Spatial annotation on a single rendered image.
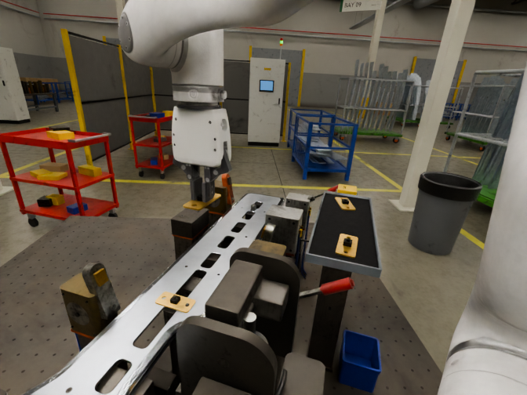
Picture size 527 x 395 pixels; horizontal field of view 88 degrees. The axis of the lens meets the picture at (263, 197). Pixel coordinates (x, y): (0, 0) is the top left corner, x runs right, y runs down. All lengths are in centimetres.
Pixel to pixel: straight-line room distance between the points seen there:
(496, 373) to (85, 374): 57
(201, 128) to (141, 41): 15
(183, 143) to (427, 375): 93
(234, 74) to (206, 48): 728
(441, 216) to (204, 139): 271
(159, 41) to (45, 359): 94
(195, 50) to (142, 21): 9
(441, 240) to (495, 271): 283
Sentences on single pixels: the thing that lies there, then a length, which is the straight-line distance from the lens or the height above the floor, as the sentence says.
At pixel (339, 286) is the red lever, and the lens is 51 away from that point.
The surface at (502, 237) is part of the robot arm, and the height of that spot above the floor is 135.
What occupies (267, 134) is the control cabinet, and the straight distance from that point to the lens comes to 703.
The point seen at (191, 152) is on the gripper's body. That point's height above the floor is 134.
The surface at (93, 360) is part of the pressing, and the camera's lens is 63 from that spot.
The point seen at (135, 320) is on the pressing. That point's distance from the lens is 67.
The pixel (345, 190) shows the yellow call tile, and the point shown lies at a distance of 92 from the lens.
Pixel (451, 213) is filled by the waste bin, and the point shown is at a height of 47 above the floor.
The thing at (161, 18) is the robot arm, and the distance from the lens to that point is 39.
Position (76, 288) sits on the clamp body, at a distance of 72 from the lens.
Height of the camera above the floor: 146
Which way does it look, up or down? 22 degrees down
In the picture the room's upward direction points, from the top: 3 degrees clockwise
